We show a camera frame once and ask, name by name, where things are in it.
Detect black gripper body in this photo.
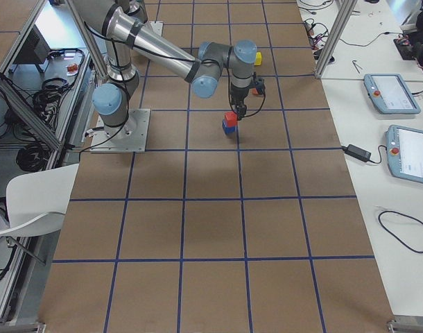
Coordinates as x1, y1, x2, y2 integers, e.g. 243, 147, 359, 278
230, 85, 249, 107

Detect red wooden block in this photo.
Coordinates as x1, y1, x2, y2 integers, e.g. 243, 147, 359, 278
224, 111, 238, 127

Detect blue wooden block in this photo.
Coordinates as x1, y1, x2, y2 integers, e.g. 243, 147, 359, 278
222, 120, 236, 135

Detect yellow wooden block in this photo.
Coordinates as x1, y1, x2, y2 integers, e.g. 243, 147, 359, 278
254, 52, 262, 66

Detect black power adapter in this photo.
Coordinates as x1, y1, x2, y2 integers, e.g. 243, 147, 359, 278
342, 144, 371, 162

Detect metal allen key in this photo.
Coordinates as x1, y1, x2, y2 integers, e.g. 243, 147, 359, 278
352, 60, 362, 74

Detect brown grid paper mat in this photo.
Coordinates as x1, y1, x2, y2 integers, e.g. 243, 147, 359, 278
39, 1, 392, 332

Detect far blue teach pendant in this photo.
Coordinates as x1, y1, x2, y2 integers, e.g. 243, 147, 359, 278
363, 74, 421, 114

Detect blue teach pendant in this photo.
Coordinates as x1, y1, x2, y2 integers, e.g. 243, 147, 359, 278
386, 125, 423, 184
363, 74, 421, 114

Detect orange snack packet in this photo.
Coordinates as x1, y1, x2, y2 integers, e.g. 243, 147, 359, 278
67, 63, 78, 74

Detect near blue teach pendant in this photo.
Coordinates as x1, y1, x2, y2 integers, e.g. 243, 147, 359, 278
386, 125, 423, 184

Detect black electronic device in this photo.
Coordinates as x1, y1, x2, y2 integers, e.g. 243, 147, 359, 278
393, 36, 423, 66

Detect white chair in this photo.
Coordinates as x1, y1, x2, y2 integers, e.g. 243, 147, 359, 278
0, 164, 79, 237

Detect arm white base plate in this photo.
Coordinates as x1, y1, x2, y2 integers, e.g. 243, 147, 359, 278
89, 108, 151, 153
144, 21, 164, 36

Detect aluminium frame post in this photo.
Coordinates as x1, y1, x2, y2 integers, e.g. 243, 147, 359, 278
314, 0, 357, 79

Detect black coiled cable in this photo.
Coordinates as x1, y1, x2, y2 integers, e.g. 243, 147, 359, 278
15, 141, 53, 173

